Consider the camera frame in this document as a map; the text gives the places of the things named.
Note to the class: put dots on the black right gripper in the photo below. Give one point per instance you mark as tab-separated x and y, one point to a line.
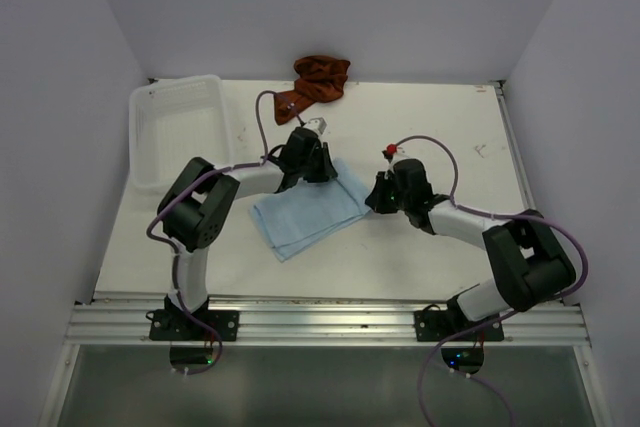
375	200

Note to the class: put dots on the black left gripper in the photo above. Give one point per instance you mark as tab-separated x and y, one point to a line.
326	171

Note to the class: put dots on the light blue towel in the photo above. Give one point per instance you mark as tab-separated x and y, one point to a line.
292	221

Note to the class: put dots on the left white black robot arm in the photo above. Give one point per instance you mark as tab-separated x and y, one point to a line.
192	213

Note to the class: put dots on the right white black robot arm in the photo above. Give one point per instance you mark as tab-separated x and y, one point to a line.
483	300

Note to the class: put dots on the brown rust towel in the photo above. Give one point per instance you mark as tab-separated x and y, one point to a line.
321	79

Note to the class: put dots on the white perforated plastic basket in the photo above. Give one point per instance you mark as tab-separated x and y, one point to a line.
171	122

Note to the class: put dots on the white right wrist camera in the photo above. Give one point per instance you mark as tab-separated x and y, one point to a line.
394	154

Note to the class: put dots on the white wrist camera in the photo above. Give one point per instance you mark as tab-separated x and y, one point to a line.
317	125
394	154

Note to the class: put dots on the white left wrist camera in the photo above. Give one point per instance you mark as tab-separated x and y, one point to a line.
317	125

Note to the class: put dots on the aluminium right side rail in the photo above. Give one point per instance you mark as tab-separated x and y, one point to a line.
520	157

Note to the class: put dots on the aluminium rail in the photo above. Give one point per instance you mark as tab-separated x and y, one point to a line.
316	322
520	157

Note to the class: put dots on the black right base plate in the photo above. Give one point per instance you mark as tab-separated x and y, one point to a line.
434	323

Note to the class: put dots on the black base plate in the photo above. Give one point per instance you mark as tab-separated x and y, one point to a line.
434	323
174	327

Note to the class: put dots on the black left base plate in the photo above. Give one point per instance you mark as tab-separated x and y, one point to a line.
174	327

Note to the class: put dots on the aluminium front rail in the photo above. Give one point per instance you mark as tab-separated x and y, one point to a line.
316	322

